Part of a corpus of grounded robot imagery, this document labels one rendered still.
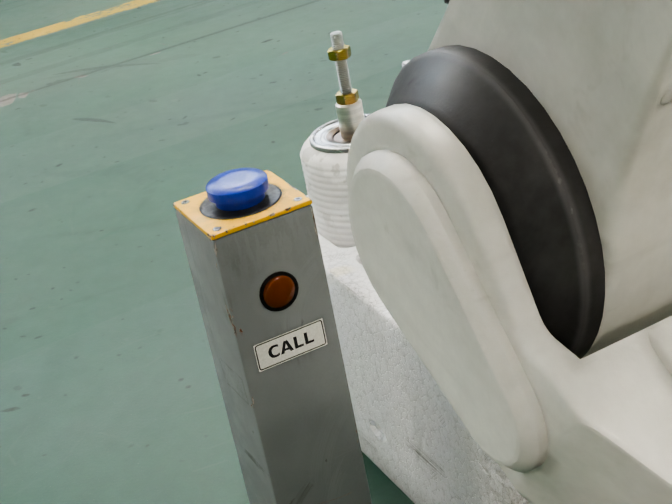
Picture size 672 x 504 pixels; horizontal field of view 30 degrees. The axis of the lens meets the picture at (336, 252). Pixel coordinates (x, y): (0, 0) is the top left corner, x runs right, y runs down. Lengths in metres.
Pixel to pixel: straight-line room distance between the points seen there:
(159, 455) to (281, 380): 0.34
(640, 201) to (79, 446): 0.81
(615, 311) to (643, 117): 0.09
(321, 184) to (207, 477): 0.27
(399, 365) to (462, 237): 0.46
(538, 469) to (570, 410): 0.05
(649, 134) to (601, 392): 0.09
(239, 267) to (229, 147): 1.03
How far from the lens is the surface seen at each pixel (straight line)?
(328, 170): 1.02
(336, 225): 1.04
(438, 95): 0.50
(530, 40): 0.47
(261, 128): 1.85
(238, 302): 0.79
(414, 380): 0.91
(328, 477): 0.88
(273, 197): 0.80
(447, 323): 0.49
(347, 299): 0.97
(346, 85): 1.03
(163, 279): 1.46
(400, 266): 0.51
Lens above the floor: 0.63
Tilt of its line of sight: 26 degrees down
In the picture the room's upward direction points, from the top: 11 degrees counter-clockwise
